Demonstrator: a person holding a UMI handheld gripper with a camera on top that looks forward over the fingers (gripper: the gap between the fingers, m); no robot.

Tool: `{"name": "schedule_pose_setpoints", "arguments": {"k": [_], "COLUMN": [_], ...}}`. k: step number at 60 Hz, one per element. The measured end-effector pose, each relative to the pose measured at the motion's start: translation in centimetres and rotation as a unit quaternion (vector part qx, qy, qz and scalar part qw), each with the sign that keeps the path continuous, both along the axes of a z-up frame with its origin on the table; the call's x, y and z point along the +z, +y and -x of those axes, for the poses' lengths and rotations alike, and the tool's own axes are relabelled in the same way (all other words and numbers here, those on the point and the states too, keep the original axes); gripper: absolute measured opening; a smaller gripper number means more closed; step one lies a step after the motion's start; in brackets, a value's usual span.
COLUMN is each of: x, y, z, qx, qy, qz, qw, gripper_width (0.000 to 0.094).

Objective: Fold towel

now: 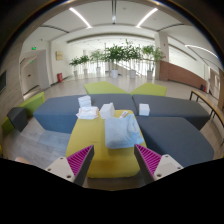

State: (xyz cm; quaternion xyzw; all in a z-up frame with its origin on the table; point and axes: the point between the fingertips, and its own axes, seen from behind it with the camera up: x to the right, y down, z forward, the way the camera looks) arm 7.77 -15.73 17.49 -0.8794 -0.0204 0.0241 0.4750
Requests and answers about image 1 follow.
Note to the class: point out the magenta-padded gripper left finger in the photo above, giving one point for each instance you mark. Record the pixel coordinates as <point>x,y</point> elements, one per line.
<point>63,166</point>

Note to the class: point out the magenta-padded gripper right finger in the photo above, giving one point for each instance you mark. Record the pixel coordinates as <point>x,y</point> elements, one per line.
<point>165,165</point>

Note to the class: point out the light blue towel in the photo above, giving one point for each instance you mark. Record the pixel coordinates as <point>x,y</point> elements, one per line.
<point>121,133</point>

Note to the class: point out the grey ottoman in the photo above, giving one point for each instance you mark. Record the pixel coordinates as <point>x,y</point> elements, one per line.
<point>176,141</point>
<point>176,108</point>

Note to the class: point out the yellow ottoman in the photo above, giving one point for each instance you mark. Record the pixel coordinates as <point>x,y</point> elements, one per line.
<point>86,136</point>

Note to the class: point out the large blue-grey ottoman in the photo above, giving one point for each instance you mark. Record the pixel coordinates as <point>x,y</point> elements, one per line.
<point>56,111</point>

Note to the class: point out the white crumpled cloth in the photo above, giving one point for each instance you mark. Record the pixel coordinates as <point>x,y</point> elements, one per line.
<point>87,112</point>

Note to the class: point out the white cube box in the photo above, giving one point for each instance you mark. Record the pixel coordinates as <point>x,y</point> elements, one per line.
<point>144,109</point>

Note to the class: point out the small white bottle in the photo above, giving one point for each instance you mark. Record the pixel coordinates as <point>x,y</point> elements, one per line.
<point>123,114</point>

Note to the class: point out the dark grey cube seat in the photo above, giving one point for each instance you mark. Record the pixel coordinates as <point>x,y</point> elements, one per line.
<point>17,118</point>

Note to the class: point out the stack of white towels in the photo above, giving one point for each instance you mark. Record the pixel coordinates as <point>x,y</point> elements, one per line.
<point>84,101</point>

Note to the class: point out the long green bench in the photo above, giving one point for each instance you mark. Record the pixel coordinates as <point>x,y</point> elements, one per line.
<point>33,103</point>

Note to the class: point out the white rectangular box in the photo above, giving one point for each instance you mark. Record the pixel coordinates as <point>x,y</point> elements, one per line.
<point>107,111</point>

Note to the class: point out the green ottoman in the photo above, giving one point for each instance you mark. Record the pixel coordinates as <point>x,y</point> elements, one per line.
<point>150,89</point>
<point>103,87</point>

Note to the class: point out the red bin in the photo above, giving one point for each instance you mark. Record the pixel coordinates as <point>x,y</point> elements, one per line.
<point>59,77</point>

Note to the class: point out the green exit sign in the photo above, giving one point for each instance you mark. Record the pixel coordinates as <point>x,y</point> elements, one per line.
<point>34,48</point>

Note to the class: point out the row of potted plants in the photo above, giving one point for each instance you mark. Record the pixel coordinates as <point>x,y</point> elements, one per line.
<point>115,53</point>

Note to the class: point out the ceiling light strips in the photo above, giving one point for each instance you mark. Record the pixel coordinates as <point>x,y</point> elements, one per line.
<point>80,17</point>

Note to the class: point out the wooden table with black frame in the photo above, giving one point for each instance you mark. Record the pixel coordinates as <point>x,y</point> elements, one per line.
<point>213,106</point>

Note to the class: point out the dark wall screen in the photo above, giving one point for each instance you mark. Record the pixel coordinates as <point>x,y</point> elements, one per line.
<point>2,81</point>

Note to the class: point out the framed wall picture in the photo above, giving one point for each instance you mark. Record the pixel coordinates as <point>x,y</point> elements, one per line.
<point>59,55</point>

